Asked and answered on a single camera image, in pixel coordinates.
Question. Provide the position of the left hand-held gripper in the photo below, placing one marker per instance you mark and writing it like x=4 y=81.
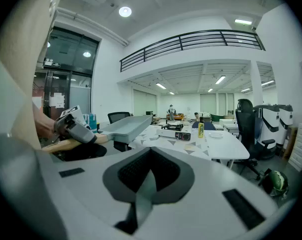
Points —
x=66 y=126

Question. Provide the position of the black mesh chair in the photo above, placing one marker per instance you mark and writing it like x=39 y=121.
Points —
x=118 y=117

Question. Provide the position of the triangle patterned tablecloth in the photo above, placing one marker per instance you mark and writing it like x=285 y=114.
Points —
x=166 y=145

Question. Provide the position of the round ceiling light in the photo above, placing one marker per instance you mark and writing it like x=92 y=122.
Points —
x=125 y=11

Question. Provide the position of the glass entrance door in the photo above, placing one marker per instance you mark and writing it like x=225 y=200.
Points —
x=71 y=71

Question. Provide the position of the person's left forearm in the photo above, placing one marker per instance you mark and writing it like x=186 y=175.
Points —
x=43 y=124

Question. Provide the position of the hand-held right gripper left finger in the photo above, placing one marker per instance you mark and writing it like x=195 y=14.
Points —
x=86 y=199

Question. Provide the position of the green striped helmet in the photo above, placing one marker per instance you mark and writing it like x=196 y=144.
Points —
x=277 y=184

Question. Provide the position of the white and black robot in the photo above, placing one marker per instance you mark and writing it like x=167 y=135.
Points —
x=286 y=119
x=268 y=121

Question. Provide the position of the blue chair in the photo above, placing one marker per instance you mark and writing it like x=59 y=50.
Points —
x=207 y=125

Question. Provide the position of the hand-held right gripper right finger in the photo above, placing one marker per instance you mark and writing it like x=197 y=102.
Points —
x=206 y=204

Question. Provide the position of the black balcony railing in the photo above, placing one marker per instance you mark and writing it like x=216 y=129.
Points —
x=191 y=44

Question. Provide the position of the blue cardboard box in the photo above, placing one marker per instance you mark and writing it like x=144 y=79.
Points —
x=89 y=121

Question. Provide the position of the black high-back office chair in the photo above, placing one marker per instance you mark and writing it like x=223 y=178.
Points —
x=248 y=131

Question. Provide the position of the yellow bottle with black cap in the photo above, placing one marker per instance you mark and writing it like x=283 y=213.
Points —
x=201 y=130

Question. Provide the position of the clear glass plate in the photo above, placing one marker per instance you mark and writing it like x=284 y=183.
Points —
x=215 y=134

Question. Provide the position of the person's beige shirt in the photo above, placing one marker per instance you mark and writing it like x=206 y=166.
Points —
x=23 y=59

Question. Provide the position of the white microwave oven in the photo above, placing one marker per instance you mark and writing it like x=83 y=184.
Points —
x=173 y=132

